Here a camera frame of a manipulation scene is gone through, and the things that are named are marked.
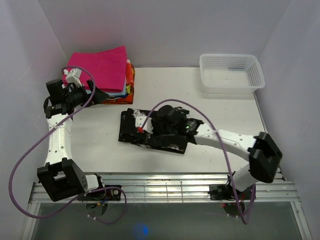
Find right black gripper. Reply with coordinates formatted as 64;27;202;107
144;110;177;146

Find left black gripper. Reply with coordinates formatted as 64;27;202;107
65;80;110;108

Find black white patterned trousers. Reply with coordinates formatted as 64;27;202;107
117;106;205;155

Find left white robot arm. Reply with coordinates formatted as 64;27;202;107
37;79;109;202

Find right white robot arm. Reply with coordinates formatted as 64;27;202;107
144;105;283;200

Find folded pink cloth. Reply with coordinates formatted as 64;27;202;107
67;46;127;93

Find folded light blue cloth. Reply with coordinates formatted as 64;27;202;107
106;84;127;100

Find folded orange patterned cloth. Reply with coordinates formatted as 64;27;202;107
93;59;135;105

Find white plastic basket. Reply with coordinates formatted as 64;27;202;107
199;53;266;95

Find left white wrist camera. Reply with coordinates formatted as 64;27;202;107
63;68;82;87

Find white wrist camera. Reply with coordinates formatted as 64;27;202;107
134;115;153;134
63;68;82;87

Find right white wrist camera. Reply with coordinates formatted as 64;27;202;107
134;115;153;134

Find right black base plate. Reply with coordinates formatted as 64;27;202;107
208;183;253;201

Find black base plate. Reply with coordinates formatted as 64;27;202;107
208;183;253;201
77;184;122;202

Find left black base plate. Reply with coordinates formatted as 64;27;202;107
77;184;122;202

